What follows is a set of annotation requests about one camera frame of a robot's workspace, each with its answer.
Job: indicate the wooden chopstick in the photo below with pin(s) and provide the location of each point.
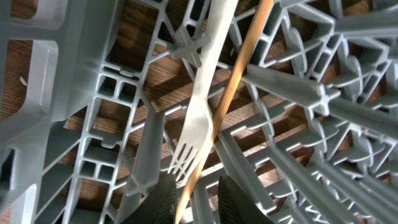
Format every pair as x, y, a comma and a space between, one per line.
262, 11

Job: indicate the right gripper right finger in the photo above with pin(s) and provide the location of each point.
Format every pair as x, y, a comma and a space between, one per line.
234, 206

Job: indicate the white plastic fork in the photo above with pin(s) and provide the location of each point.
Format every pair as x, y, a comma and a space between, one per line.
198, 125

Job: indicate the grey dishwasher rack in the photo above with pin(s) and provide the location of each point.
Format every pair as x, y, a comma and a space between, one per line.
95, 92

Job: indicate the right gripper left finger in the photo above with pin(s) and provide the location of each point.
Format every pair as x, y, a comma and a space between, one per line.
159, 206

